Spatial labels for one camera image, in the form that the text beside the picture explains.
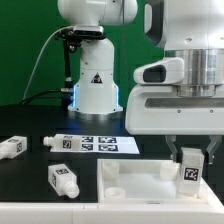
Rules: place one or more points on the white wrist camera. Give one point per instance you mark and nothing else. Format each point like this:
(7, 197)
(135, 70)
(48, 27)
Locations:
(168, 71)

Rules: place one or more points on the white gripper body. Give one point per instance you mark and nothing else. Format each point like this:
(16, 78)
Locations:
(157, 110)

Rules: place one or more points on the white square table top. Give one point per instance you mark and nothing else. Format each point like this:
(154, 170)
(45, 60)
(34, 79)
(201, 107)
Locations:
(132, 181)

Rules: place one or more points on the white marker sheet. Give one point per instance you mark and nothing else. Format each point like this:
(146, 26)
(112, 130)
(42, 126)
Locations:
(106, 144)

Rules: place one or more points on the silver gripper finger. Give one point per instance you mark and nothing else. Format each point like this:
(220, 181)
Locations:
(171, 146)
(215, 142)

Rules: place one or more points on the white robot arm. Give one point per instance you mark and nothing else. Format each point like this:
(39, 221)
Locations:
(181, 94)

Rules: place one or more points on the white L-shaped obstacle frame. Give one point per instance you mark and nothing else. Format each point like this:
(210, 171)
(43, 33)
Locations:
(100, 213)

